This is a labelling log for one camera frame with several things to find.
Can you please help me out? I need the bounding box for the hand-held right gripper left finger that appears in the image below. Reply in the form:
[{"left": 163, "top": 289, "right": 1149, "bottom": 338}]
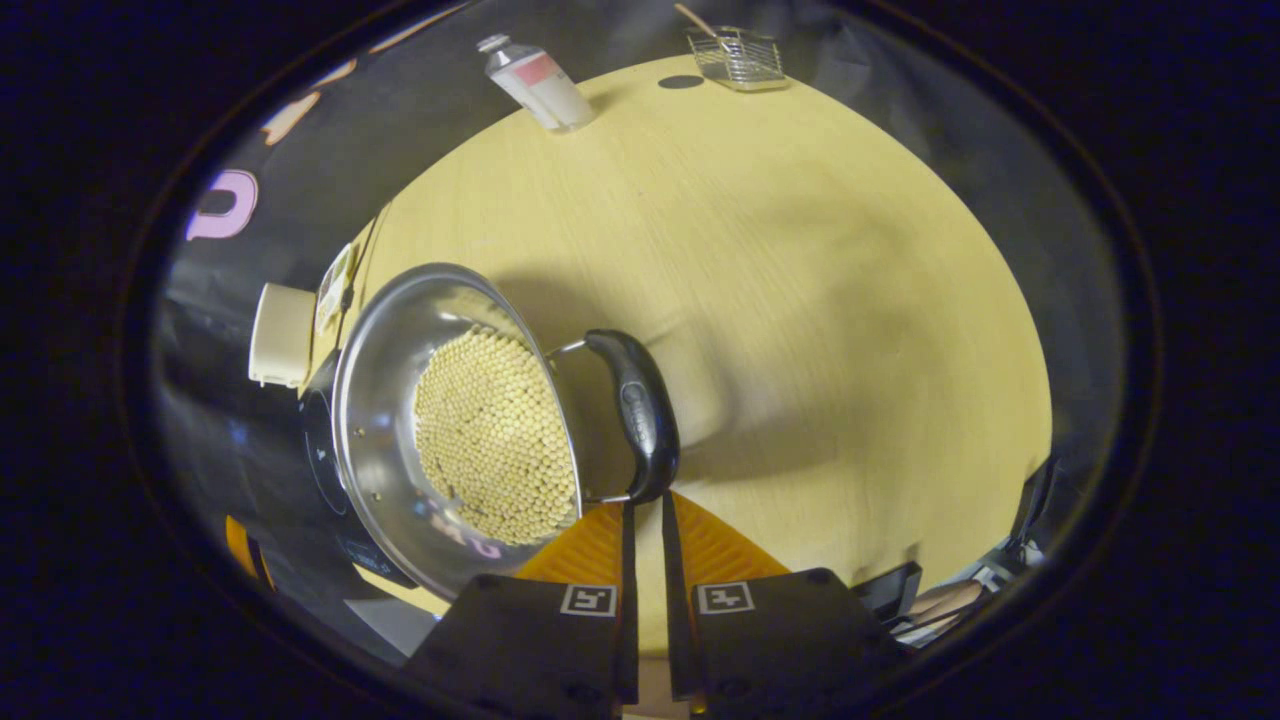
[{"left": 405, "top": 500, "right": 639, "bottom": 720}]

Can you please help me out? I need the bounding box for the white divided bean dish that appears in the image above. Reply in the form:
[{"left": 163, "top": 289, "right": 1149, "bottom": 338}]
[{"left": 316, "top": 243, "right": 359, "bottom": 334}]

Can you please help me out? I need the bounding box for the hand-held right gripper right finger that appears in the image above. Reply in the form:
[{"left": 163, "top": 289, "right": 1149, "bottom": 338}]
[{"left": 660, "top": 490, "right": 906, "bottom": 720}]

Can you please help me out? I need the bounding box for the black power cable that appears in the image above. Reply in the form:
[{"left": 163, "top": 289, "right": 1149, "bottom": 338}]
[{"left": 345, "top": 205, "right": 391, "bottom": 313}]

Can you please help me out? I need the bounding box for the stainless steel pot with beans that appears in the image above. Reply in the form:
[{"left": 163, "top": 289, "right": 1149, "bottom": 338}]
[{"left": 332, "top": 262, "right": 681, "bottom": 601}]

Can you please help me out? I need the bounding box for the white bottle with red label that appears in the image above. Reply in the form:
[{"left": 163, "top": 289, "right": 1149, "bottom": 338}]
[{"left": 477, "top": 34, "right": 597, "bottom": 134}]

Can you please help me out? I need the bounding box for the white toaster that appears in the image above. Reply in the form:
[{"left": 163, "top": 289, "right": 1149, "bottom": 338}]
[{"left": 248, "top": 283, "right": 317, "bottom": 389}]

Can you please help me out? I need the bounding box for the black induction cooktop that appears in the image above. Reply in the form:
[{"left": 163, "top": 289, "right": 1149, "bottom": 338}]
[{"left": 298, "top": 350, "right": 421, "bottom": 591}]

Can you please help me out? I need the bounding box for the small wire basket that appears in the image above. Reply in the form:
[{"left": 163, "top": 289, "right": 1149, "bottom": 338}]
[{"left": 686, "top": 25, "right": 788, "bottom": 93}]

